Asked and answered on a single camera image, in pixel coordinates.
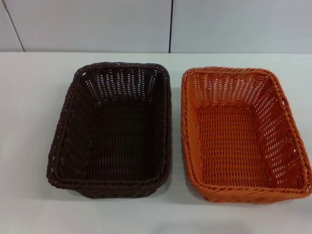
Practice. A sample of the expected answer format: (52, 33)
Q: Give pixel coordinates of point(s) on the dark brown wicker basket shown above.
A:
(117, 136)

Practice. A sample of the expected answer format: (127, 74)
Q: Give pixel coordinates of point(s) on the orange wicker basket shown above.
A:
(231, 136)

